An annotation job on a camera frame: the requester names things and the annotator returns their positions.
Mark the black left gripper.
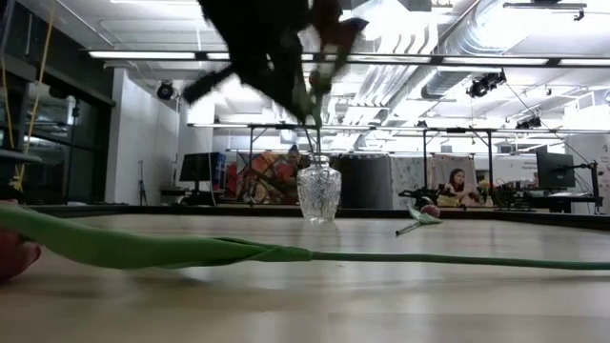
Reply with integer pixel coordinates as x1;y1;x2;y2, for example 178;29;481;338
183;0;316;124

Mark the dark purple artificial tulip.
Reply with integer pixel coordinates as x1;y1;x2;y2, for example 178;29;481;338
394;203;444;237

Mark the dark red artificial tulip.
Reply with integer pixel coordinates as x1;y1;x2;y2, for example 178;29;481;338
0;199;610;283

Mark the clear cut-glass vase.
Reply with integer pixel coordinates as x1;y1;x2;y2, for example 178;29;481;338
295;152;343;224

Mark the person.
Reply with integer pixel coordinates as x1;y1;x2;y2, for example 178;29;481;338
445;167;478;207
280;144;309;187

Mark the colourful patchwork quilt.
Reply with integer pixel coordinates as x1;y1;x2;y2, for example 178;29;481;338
235;151;306;205

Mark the dark grey curtain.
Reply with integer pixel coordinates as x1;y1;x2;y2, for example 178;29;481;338
331;154;393;210

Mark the black monitor on stand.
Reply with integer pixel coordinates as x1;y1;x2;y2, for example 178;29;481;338
179;151;214;207

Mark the LED light bar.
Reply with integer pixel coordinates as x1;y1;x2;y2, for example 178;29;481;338
88;47;610;68

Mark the white patterned cloth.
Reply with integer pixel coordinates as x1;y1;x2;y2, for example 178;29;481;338
391;156;430;210

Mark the black tripod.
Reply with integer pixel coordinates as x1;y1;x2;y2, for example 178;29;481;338
136;159;148;207

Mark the black computer monitor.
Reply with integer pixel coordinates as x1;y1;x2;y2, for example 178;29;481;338
536;150;577;190

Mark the black desk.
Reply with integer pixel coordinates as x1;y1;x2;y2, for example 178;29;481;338
523;192;605;214

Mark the black aluminium table frame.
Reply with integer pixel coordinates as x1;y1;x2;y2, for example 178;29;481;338
28;203;610;232

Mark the black background rig frame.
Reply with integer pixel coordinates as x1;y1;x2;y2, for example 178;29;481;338
187;121;610;211

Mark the silver ventilation duct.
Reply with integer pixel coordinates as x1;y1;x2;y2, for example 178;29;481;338
421;0;516;101

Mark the yellow cable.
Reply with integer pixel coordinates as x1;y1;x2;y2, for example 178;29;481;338
0;9;54;192

